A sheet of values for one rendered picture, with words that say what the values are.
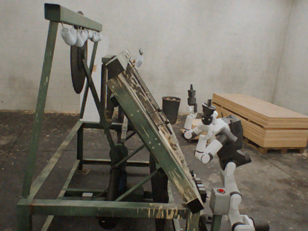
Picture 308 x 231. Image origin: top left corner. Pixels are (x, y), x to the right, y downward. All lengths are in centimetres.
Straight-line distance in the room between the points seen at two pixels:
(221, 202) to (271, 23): 765
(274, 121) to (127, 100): 443
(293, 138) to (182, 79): 348
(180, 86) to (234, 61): 185
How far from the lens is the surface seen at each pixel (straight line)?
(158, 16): 789
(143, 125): 195
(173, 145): 274
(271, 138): 608
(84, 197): 344
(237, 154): 272
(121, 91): 189
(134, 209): 225
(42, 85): 199
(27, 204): 235
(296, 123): 634
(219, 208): 233
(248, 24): 900
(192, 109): 279
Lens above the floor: 203
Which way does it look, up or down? 15 degrees down
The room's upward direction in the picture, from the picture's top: 5 degrees clockwise
